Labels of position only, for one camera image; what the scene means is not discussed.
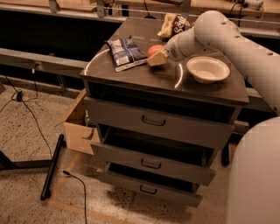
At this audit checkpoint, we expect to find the grey drawer cabinet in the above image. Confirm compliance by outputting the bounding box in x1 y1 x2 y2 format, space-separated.
80 16 249 208

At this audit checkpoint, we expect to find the grey drawer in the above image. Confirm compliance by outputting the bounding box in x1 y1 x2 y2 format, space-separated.
97 169 202 207
84 96 233 150
91 142 216 186

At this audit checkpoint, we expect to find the brown yellow chip bag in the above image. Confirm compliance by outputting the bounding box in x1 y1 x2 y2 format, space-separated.
157 13 194 39

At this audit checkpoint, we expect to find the black floor cable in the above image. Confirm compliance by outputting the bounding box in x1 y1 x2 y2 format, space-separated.
0 76 88 224

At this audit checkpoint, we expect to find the red apple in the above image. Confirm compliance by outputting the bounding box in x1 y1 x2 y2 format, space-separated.
147 45 165 59

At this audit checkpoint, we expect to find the bottom grey drawer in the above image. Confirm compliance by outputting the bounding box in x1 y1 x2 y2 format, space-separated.
97 169 202 207

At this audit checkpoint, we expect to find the top grey drawer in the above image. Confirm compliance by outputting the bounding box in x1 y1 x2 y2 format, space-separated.
84 96 233 150

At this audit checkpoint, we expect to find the grey metal rail beam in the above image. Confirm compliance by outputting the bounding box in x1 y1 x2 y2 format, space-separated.
0 48 88 70

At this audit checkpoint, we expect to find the black table leg base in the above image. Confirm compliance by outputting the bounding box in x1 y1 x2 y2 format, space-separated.
0 134 65 200

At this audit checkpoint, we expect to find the cardboard box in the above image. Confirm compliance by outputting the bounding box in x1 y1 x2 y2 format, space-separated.
58 89 99 155

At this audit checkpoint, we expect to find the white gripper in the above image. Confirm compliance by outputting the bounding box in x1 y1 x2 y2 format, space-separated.
147 35 187 67

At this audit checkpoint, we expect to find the middle grey drawer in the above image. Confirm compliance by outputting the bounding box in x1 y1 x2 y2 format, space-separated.
91 142 216 186

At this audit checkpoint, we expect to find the blue chip bag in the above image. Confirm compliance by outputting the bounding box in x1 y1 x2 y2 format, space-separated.
105 36 147 73

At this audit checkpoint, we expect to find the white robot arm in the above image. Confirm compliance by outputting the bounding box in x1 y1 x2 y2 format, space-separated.
148 10 280 224

